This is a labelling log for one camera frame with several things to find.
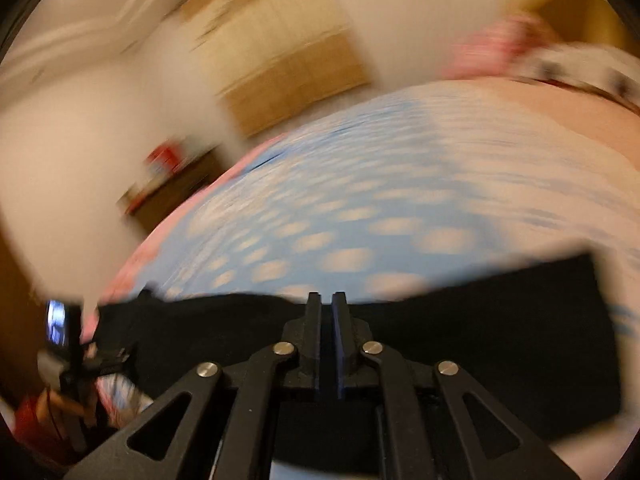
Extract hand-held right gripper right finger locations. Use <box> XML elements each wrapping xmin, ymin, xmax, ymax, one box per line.
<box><xmin>331</xmin><ymin>291</ymin><xmax>581</xmax><ymax>480</ymax></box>

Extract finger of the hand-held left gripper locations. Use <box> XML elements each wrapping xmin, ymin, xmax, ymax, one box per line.
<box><xmin>82</xmin><ymin>341</ymin><xmax>139</xmax><ymax>377</ymax></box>

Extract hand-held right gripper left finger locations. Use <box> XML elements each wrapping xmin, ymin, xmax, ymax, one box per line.
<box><xmin>65</xmin><ymin>291</ymin><xmax>323</xmax><ymax>480</ymax></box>

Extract black pants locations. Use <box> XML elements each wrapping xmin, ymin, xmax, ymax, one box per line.
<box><xmin>95</xmin><ymin>254</ymin><xmax>623</xmax><ymax>476</ymax></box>

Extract person's left forearm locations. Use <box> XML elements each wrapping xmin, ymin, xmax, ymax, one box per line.
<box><xmin>14</xmin><ymin>391</ymin><xmax>98</xmax><ymax>461</ymax></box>

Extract brown wooden door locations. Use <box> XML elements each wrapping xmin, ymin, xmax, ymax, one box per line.
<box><xmin>0</xmin><ymin>220</ymin><xmax>51</xmax><ymax>401</ymax></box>

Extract pink and blue printed blanket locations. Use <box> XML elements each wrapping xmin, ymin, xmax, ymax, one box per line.
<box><xmin>82</xmin><ymin>80</ymin><xmax>640</xmax><ymax>480</ymax></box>

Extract brown wooden desk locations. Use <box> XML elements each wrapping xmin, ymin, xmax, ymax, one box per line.
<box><xmin>117</xmin><ymin>145</ymin><xmax>226</xmax><ymax>233</ymax></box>

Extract red gift bag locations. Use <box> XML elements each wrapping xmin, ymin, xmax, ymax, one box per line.
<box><xmin>145</xmin><ymin>140</ymin><xmax>182</xmax><ymax>172</ymax></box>

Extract beige patterned curtain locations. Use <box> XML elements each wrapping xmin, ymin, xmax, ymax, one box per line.
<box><xmin>180</xmin><ymin>0</ymin><xmax>373</xmax><ymax>138</ymax></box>

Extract pink floral quilt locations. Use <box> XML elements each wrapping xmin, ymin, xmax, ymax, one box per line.
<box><xmin>447</xmin><ymin>12</ymin><xmax>561</xmax><ymax>81</ymax></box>

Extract black and white spotted cloth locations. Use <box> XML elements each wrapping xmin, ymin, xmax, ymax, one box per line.
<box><xmin>515</xmin><ymin>42</ymin><xmax>640</xmax><ymax>111</ymax></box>

